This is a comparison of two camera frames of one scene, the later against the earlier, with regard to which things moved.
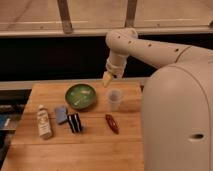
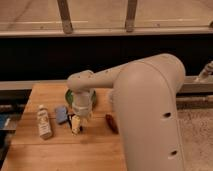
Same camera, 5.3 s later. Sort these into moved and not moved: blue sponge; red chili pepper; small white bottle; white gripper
Moved: white gripper
Not moved: small white bottle; red chili pepper; blue sponge
